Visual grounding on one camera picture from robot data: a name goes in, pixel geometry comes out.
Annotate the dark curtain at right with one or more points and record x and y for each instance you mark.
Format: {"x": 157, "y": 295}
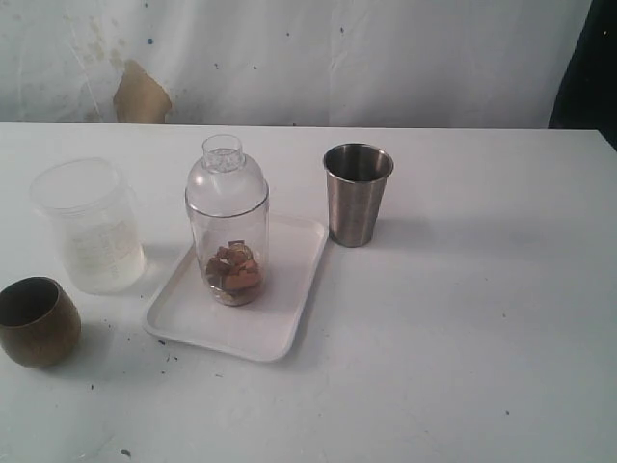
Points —
{"x": 586, "y": 98}

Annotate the gold foil ball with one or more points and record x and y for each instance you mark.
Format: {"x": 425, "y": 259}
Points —
{"x": 238, "y": 252}

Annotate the brown wooden cup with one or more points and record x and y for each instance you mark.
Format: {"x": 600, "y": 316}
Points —
{"x": 40, "y": 325}

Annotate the white rectangular tray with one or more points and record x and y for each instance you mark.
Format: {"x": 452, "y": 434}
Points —
{"x": 253, "y": 317}

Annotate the clear measuring cup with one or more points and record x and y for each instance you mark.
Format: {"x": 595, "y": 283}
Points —
{"x": 209, "y": 233}

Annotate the wooden cubes pile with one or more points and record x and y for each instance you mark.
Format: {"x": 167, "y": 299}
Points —
{"x": 233, "y": 285}

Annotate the clear plastic jar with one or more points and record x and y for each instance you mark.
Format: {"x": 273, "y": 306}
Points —
{"x": 89, "y": 205}

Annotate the stainless steel cup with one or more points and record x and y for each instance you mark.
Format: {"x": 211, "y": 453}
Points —
{"x": 357, "y": 176}

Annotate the clear dome shaker lid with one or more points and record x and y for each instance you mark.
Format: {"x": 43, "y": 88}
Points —
{"x": 225, "y": 181}

